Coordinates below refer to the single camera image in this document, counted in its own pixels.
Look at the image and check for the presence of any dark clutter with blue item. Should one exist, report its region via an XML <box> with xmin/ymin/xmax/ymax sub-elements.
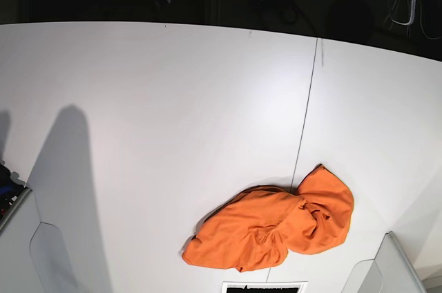
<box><xmin>0</xmin><ymin>160</ymin><xmax>26</xmax><ymax>220</ymax></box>

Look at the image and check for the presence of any grey panel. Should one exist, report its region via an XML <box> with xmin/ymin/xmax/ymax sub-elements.
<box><xmin>342</xmin><ymin>232</ymin><xmax>426</xmax><ymax>293</ymax></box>
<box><xmin>0</xmin><ymin>187</ymin><xmax>115</xmax><ymax>293</ymax></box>

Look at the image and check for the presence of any grey right side panel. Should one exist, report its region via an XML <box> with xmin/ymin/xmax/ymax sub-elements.
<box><xmin>342</xmin><ymin>232</ymin><xmax>426</xmax><ymax>293</ymax></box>

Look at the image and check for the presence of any black white marker sheet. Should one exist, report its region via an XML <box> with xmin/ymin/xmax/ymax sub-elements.
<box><xmin>221</xmin><ymin>281</ymin><xmax>308</xmax><ymax>293</ymax></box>

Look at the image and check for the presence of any grey left side panel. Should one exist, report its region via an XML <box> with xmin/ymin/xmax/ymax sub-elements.
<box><xmin>0</xmin><ymin>187</ymin><xmax>115</xmax><ymax>293</ymax></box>

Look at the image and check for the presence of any orange t-shirt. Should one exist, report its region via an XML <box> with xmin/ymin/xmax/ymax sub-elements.
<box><xmin>182</xmin><ymin>164</ymin><xmax>354</xmax><ymax>272</ymax></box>

